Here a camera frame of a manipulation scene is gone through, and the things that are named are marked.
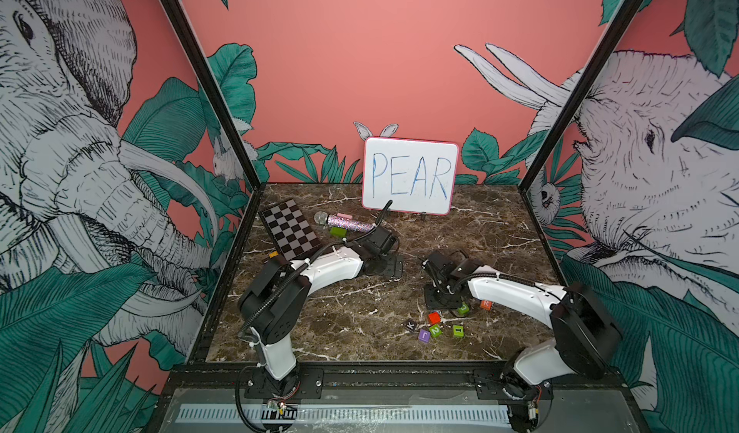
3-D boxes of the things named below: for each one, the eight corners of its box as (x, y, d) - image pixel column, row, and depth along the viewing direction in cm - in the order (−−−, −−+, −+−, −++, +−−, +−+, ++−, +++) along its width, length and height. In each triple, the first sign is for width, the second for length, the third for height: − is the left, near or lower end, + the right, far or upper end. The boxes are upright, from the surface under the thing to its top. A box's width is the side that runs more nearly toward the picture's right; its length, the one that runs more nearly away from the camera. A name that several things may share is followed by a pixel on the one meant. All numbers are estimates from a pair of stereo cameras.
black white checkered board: (286, 263, 98) (284, 259, 96) (260, 216, 111) (258, 212, 109) (322, 244, 103) (321, 240, 101) (293, 201, 117) (292, 197, 115)
